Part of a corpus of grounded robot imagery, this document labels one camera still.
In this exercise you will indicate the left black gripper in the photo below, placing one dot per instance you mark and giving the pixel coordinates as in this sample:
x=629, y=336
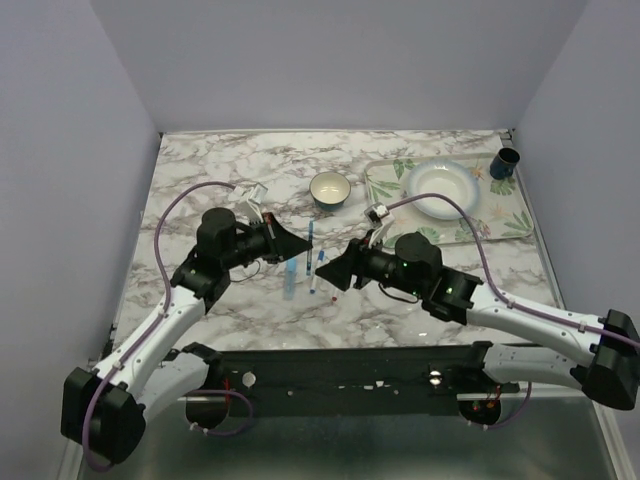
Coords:
x=282, y=245

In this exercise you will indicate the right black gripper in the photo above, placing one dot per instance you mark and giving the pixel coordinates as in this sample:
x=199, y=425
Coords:
x=353, y=262

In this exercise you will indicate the white pen blue tip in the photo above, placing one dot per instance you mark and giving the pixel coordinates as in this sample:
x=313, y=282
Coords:
x=314, y=276

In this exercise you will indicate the thin teal blue pen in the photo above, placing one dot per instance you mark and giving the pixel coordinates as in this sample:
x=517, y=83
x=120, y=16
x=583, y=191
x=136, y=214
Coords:
x=309, y=253

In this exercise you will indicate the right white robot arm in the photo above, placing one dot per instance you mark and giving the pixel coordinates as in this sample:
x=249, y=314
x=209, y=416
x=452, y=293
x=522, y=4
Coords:
x=597, y=355

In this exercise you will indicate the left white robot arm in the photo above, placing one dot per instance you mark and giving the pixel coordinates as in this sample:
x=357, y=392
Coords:
x=106, y=409

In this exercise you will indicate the teal bowl cream inside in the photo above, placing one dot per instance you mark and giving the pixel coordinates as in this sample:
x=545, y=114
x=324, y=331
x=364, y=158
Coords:
x=329, y=190

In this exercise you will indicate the white plate blue rim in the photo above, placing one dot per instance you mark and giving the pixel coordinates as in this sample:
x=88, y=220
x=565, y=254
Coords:
x=447, y=178

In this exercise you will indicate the floral leaf serving tray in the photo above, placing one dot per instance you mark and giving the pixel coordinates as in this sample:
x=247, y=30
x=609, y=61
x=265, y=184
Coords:
x=501, y=213

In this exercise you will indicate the dark blue cup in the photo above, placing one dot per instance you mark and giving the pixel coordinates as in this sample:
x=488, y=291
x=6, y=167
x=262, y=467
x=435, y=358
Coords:
x=504, y=163

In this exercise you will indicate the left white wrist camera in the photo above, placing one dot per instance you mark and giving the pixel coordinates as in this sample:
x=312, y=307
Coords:
x=250, y=203

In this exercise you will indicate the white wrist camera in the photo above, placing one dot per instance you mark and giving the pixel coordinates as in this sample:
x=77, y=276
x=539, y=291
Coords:
x=380, y=220
x=250, y=203

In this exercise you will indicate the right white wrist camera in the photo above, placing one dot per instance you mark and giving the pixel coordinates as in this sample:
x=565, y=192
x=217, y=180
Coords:
x=380, y=220

